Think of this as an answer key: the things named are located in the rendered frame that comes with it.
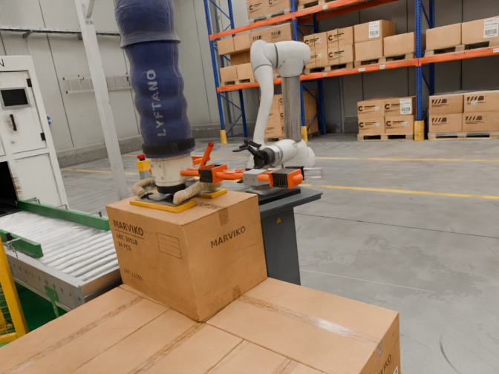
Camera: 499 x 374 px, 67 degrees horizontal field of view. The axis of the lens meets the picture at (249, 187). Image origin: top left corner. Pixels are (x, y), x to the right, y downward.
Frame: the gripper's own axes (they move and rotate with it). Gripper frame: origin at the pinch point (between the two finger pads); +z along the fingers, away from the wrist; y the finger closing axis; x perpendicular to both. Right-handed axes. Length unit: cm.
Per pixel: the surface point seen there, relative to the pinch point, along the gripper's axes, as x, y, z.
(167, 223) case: 5.9, 13.5, 36.5
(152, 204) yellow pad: 25.1, 10.5, 28.7
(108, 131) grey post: 345, -1, -136
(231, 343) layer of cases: -23, 52, 40
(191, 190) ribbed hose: 6.5, 4.7, 22.2
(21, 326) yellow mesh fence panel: 135, 88, 62
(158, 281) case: 21, 42, 36
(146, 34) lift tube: 18, -55, 22
